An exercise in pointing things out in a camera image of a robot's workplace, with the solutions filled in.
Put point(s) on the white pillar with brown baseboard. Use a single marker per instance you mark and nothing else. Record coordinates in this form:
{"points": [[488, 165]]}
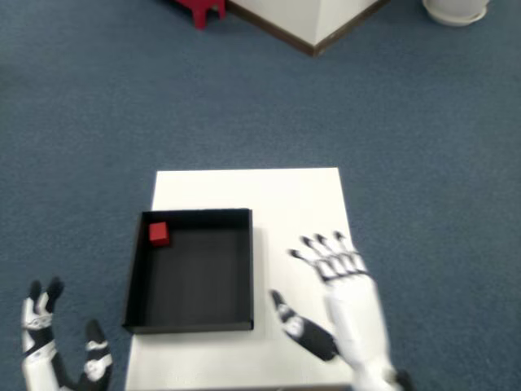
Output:
{"points": [[305, 18]]}

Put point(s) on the black open cardboard box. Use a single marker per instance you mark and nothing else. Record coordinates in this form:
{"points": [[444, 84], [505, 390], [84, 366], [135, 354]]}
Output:
{"points": [[195, 285]]}

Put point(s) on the small red cube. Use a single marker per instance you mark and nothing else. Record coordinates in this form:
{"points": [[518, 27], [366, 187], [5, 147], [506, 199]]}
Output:
{"points": [[158, 234]]}

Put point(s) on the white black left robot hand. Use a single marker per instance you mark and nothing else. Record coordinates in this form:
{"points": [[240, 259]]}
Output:
{"points": [[36, 358]]}

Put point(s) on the white plant pot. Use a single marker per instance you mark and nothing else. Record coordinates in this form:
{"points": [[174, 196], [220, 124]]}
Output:
{"points": [[456, 5]]}

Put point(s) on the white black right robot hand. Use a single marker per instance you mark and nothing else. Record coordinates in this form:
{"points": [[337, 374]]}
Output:
{"points": [[358, 317]]}

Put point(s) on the white pot saucer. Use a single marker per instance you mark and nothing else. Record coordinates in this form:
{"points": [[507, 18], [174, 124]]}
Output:
{"points": [[456, 21]]}

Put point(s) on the red plastic stool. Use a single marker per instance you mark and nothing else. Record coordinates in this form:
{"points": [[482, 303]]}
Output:
{"points": [[201, 8]]}

